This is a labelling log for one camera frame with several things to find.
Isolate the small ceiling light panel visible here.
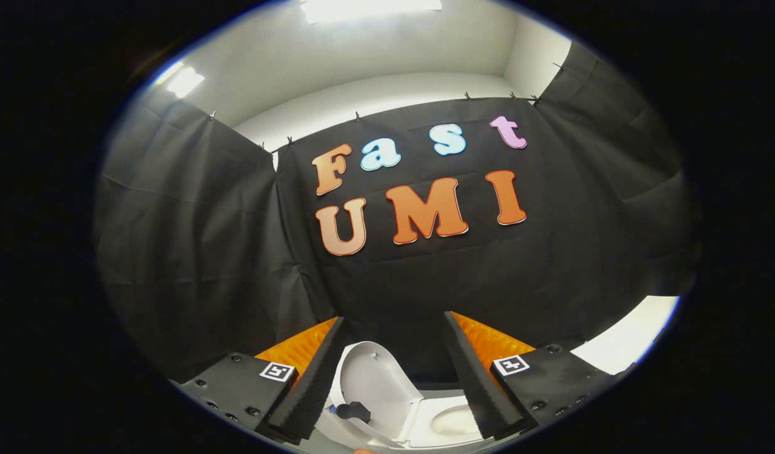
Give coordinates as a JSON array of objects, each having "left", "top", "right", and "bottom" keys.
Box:
[{"left": 165, "top": 62, "right": 206, "bottom": 99}]

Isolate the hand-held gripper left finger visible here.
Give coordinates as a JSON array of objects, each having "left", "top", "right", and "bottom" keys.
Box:
[{"left": 171, "top": 317, "right": 347, "bottom": 441}]

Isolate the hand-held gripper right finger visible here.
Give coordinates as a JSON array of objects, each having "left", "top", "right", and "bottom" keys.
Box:
[{"left": 442, "top": 311, "right": 619, "bottom": 441}]

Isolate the white drawer cabinet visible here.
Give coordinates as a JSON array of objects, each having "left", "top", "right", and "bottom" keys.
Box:
[{"left": 570, "top": 295, "right": 682, "bottom": 376}]

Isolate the black backdrop cloth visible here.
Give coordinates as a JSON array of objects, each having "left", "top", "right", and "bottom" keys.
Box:
[{"left": 96, "top": 41, "right": 702, "bottom": 387}]

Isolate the large ceiling light panel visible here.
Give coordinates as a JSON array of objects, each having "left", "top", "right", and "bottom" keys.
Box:
[{"left": 299, "top": 0, "right": 443, "bottom": 25}]

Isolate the white toilet lid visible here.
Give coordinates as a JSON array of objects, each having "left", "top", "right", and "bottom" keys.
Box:
[{"left": 328, "top": 341, "right": 424, "bottom": 446}]

